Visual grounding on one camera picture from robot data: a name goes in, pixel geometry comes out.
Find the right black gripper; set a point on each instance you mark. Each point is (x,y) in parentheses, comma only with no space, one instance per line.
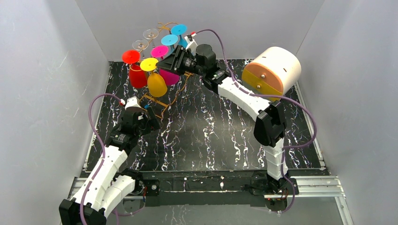
(173,60)

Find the red wine glass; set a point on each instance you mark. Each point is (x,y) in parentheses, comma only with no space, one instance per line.
(137,76)

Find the clear wine glass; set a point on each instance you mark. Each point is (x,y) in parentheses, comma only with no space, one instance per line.
(140,44)
(151,35)

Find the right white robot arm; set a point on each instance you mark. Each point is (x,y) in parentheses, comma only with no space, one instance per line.
(268,114)

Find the clear wine glass front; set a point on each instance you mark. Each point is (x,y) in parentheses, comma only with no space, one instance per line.
(140,44)

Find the magenta wine glass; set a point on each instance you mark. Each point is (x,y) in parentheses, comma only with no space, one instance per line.
(161,52)

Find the gold wire glass rack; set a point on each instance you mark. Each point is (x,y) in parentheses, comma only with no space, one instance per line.
(174,91)

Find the yellow wine glass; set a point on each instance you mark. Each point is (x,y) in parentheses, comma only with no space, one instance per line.
(155,81)

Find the black marble pattern mat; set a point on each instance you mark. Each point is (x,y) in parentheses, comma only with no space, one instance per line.
(202,131)

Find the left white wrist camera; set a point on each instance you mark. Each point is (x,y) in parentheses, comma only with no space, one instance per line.
(132,105)

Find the white cylindrical drawer box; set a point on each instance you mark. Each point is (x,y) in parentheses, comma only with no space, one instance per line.
(273,72)

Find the clear wine glass rear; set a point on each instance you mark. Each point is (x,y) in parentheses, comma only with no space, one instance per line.
(151,35)

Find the teal blue wine glass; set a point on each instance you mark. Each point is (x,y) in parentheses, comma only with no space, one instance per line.
(179,30)

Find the light blue wine glass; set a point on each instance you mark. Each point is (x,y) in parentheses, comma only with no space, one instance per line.
(170,40)

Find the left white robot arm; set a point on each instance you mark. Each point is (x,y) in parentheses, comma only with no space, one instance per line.
(105,188)

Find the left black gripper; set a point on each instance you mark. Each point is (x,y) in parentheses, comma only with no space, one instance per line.
(149,117)

